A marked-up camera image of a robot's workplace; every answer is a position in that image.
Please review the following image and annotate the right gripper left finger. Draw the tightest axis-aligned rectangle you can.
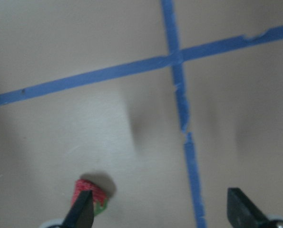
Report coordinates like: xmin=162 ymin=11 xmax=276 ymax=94
xmin=60 ymin=190 xmax=94 ymax=228

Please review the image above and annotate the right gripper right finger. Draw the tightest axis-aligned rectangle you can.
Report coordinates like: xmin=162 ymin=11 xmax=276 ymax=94
xmin=227 ymin=188 xmax=283 ymax=228

